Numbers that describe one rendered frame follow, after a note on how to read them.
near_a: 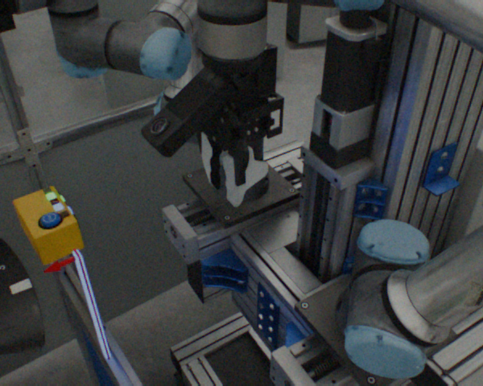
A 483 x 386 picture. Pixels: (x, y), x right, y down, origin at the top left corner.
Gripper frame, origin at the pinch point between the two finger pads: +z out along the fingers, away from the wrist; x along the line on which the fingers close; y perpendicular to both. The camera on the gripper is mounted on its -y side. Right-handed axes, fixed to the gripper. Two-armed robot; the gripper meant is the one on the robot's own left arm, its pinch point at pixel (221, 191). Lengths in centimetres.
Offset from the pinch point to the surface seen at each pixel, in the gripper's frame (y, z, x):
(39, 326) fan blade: -26.5, 27.3, 16.0
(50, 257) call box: -18, 43, 46
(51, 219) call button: -14, 35, 49
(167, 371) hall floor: 12, 143, 64
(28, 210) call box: -17, 36, 56
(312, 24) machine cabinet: 258, 123, 258
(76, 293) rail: -15, 58, 46
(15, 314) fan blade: -28.8, 25.6, 19.3
